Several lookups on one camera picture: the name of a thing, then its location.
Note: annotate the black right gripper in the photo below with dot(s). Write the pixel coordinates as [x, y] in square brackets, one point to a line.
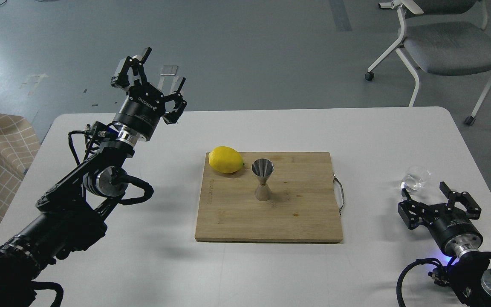
[451, 228]

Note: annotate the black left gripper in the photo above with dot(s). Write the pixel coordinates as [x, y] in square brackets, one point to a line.
[145, 104]

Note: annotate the clear glass measuring cup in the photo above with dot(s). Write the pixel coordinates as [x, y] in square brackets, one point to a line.
[415, 178]

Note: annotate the steel double jigger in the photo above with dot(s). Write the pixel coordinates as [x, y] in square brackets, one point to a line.
[262, 169]

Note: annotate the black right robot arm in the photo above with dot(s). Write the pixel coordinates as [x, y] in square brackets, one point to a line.
[468, 272]

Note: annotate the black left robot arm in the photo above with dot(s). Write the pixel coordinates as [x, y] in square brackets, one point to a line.
[73, 211]

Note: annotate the yellow lemon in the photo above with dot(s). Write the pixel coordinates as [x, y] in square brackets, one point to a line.
[225, 160]

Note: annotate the wooden cutting board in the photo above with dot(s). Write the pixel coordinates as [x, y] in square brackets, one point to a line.
[302, 207]

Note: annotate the grey office chair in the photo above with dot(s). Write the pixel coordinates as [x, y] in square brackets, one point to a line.
[453, 48]

